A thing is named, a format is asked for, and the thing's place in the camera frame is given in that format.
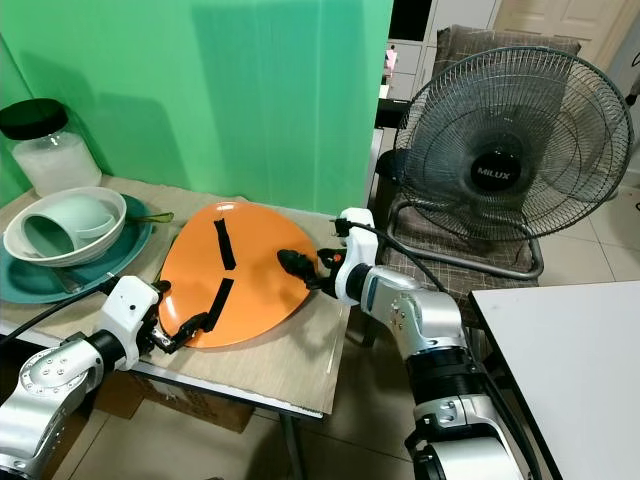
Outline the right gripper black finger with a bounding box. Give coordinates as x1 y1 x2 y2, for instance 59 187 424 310
278 250 323 286

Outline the orange plate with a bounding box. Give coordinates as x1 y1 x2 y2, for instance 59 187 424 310
158 200 319 350

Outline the black tape strip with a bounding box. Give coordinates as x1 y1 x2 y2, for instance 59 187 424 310
212 217 238 272
206 279 234 332

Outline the brown cardboard box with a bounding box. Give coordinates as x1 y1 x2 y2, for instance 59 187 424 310
135 372 258 434

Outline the green spoon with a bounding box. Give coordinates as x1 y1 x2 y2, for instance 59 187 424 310
125 209 174 224

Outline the mint green cup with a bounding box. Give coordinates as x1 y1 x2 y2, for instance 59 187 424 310
20 196 116 257

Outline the teal plate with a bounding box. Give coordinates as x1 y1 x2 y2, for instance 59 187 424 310
0 195 156 305

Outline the white bowl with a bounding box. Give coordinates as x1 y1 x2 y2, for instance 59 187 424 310
3 186 129 268

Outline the black Milux floor fan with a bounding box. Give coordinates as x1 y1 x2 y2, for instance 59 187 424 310
386 45 626 281

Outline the green backdrop cloth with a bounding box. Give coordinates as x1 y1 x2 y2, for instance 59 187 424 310
0 0 394 216

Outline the glass jar with black lid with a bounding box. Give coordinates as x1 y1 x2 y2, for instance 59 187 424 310
0 98 103 197

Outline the white table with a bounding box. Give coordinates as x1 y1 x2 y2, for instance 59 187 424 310
468 279 640 480

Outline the white cabinet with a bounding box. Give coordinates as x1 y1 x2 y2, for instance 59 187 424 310
388 0 499 101

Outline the beige wooden door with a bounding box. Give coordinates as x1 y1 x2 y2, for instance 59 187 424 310
492 0 640 69

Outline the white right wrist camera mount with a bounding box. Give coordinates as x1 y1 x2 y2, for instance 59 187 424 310
332 208 381 306

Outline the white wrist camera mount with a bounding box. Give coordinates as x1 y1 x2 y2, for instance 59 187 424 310
105 275 163 346
332 208 381 306

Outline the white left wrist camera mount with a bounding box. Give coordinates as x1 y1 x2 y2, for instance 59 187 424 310
105 275 163 346

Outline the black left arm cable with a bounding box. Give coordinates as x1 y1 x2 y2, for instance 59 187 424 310
0 285 121 343

